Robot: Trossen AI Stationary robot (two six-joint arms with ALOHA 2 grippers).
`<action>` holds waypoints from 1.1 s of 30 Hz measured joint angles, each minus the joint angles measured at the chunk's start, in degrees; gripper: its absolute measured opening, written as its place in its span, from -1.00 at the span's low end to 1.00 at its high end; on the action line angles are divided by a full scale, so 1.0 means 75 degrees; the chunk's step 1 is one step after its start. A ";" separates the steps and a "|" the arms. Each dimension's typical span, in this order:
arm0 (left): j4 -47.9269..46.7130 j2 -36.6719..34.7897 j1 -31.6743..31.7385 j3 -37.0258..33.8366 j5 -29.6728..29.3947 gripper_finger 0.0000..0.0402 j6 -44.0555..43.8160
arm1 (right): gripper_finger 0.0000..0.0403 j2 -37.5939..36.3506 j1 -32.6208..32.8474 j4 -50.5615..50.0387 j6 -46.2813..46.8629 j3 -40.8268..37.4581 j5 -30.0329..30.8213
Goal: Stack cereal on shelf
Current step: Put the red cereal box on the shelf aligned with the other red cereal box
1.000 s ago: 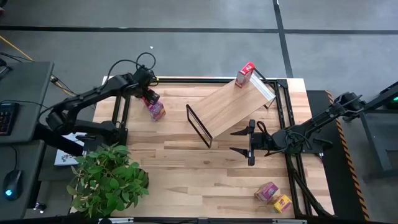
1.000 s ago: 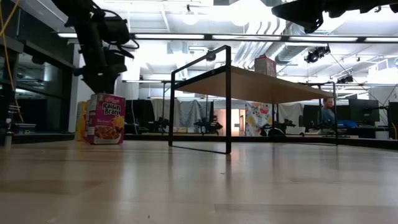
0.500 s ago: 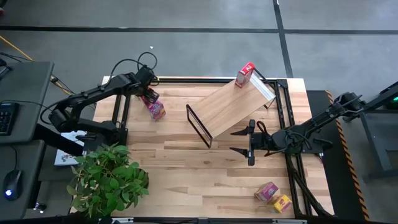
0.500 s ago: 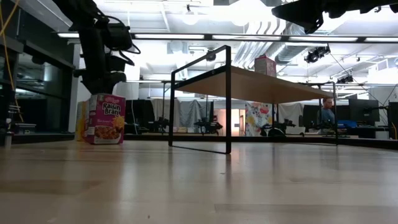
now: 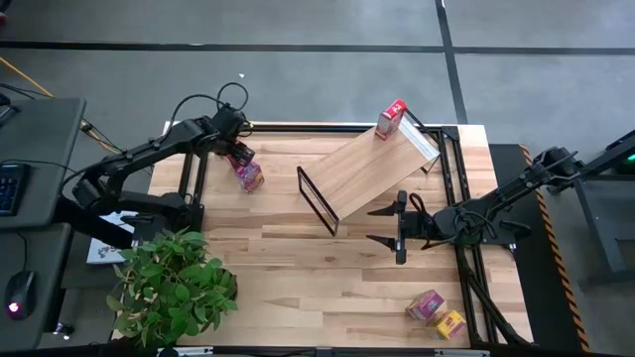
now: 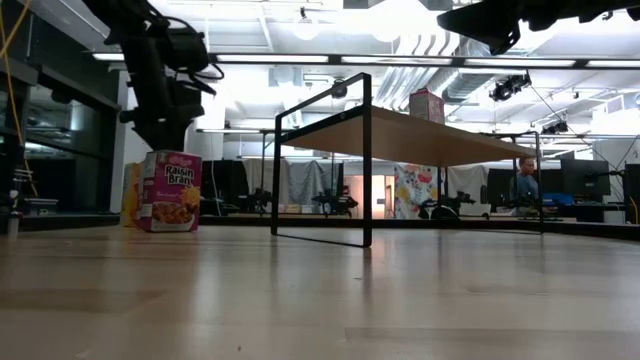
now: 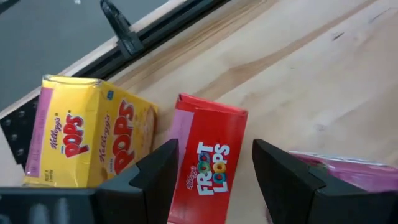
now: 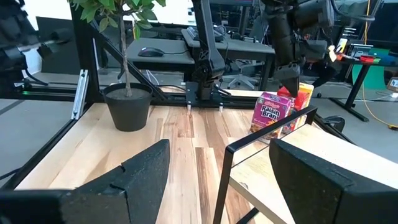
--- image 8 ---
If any purple Raisin Bran box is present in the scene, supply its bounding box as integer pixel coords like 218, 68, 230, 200
249, 91, 295, 141

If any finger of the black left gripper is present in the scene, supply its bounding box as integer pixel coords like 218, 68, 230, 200
312, 64, 339, 90
274, 63, 302, 98

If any yellow cable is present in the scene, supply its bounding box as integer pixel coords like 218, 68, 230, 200
360, 0, 398, 131

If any yellow cereal box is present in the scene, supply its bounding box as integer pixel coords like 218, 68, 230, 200
297, 82, 315, 127

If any grey desk with mouse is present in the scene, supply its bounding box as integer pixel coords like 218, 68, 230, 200
126, 37, 196, 73

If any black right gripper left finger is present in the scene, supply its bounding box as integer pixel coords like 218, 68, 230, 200
0, 139, 171, 224

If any black table clamp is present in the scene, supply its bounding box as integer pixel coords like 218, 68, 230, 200
323, 114, 346, 133

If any black computer mouse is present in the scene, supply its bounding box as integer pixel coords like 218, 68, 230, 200
137, 47, 165, 58

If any grey office chair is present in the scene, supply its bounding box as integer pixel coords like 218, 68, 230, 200
222, 60, 261, 90

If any green panel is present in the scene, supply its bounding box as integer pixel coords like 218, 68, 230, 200
351, 48, 392, 91

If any silver aluminium bracket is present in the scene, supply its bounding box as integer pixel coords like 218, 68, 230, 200
70, 68, 90, 121

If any black keyboard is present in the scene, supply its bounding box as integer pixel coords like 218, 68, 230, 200
186, 26, 224, 43

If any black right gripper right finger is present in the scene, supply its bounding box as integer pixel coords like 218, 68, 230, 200
269, 138, 398, 224

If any green plant in black pot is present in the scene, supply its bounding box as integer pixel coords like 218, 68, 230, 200
68, 0, 167, 133

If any black workshop desk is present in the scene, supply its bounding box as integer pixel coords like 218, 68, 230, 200
328, 46, 398, 123

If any red cereal box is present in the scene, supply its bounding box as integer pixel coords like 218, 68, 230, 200
276, 85, 311, 133

